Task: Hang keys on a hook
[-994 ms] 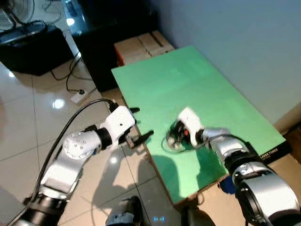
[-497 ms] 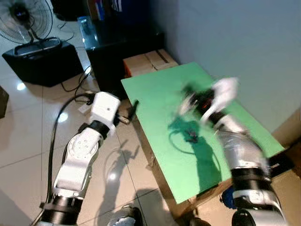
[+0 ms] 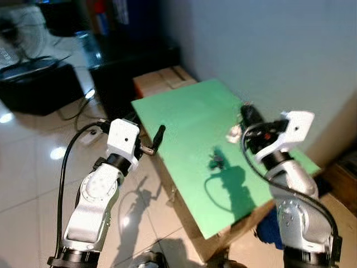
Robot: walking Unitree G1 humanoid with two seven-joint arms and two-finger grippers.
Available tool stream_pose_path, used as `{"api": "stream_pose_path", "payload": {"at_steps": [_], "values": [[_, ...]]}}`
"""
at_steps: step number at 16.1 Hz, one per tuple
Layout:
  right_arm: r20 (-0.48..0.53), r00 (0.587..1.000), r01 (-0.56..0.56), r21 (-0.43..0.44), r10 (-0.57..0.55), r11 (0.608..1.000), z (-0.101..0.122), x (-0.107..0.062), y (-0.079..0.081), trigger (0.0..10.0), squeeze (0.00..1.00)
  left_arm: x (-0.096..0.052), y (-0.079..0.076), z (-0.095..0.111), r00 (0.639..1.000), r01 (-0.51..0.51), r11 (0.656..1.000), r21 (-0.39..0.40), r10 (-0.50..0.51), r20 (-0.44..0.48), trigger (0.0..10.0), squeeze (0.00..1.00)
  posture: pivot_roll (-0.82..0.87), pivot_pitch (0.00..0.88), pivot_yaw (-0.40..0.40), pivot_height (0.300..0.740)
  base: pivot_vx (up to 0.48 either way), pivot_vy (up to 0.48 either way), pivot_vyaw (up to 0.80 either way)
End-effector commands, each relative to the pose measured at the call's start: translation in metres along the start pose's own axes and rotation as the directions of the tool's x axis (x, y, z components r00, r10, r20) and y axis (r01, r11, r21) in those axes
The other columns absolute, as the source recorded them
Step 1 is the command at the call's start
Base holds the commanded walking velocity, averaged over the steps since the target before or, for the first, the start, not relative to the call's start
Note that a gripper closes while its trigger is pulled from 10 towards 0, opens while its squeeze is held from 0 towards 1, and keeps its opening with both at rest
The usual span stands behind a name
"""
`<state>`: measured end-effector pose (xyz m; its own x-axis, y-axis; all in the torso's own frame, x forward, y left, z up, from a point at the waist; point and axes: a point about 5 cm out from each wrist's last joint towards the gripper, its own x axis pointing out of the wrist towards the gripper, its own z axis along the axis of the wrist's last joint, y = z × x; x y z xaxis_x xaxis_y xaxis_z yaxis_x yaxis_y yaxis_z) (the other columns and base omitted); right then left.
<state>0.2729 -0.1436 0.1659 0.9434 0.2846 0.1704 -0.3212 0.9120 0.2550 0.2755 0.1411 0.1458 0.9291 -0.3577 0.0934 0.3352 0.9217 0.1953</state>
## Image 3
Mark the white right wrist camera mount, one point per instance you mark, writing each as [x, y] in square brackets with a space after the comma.
[295, 125]

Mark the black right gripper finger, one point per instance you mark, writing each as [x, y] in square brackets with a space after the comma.
[251, 114]

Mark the low black cabinet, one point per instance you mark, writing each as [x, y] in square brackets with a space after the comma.
[39, 89]

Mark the blue object under table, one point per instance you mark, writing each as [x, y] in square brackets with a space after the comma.
[270, 235]

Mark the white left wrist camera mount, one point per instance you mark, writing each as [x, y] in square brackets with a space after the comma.
[121, 137]

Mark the small white tag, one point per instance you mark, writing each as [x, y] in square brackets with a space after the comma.
[233, 133]

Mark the brown table base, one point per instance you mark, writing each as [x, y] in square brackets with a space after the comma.
[195, 234]

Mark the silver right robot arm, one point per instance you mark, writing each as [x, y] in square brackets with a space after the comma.
[301, 218]

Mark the green table board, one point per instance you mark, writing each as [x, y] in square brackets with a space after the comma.
[184, 123]

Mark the white electric fan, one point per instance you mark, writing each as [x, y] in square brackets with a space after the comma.
[25, 30]

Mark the tall black cabinet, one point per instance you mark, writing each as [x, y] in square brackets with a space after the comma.
[139, 61]

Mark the brown cardboard box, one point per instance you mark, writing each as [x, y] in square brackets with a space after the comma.
[162, 81]

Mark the brown wooden crate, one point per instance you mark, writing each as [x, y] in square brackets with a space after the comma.
[341, 184]

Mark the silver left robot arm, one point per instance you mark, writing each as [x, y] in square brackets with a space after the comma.
[92, 206]

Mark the clear plastic bottle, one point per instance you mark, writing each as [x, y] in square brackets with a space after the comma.
[89, 47]

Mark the white power strip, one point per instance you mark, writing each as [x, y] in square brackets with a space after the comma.
[92, 135]

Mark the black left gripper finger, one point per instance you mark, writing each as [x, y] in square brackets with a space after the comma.
[129, 116]
[159, 137]

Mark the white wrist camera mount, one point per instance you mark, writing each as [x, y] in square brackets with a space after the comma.
[121, 137]
[295, 125]

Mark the black robot foot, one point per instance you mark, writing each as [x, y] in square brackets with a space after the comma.
[149, 260]

